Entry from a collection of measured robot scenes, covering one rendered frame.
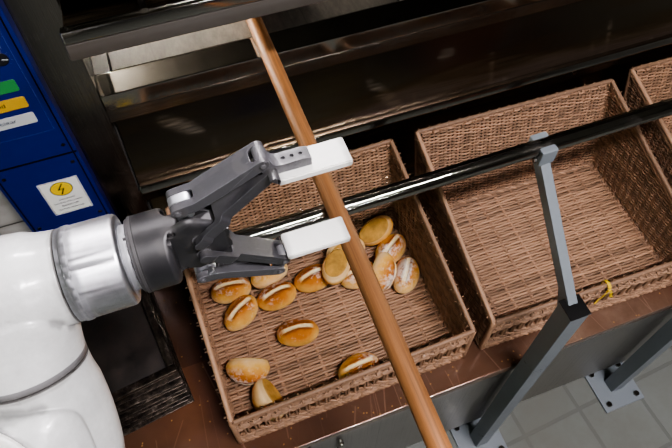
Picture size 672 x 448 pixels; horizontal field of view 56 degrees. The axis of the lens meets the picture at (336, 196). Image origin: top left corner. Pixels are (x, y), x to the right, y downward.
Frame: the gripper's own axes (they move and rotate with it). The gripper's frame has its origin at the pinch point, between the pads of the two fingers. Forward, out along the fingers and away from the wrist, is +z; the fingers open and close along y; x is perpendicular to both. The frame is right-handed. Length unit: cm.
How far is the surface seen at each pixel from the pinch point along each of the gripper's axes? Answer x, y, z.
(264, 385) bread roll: -13, 84, -12
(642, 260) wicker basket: -13, 91, 88
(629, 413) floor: 12, 150, 93
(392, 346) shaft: 6.9, 28.8, 5.5
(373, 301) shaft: 0.0, 28.8, 5.5
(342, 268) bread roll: -33, 82, 13
